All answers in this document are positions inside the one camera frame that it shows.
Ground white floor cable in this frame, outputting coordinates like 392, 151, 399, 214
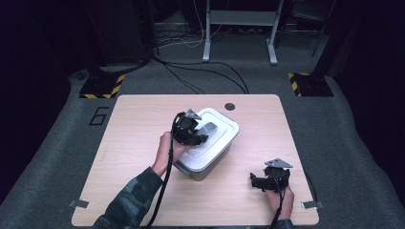
158, 0, 224, 50

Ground left hand-held gripper black cable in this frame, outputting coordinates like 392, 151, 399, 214
144, 113, 185, 229

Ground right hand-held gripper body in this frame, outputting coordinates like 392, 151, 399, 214
263, 157, 294, 192

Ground right hand-held gripper black cable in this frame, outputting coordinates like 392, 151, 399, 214
268, 173, 288, 229

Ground dark cabinet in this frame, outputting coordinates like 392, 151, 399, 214
80, 0, 158, 70

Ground person's left hand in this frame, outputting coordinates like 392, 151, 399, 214
151, 131, 193, 177

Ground person's right hand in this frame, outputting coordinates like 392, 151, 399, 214
266, 185, 296, 220

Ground white metal desk frame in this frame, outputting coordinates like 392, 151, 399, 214
202, 0, 285, 67

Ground brown transparent storage box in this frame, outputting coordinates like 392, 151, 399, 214
173, 132, 240, 182

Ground grey tape piece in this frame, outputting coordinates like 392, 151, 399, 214
301, 200, 325, 210
69, 199, 90, 210

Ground black stand base hazard stripes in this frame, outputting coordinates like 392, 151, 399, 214
288, 72, 335, 98
78, 73, 126, 100

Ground hand-held gripper black cable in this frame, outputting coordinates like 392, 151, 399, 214
144, 113, 185, 229
268, 173, 288, 229

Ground black floor cables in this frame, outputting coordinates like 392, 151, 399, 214
152, 56, 250, 95

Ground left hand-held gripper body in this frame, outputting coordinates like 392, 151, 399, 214
171, 108, 203, 147

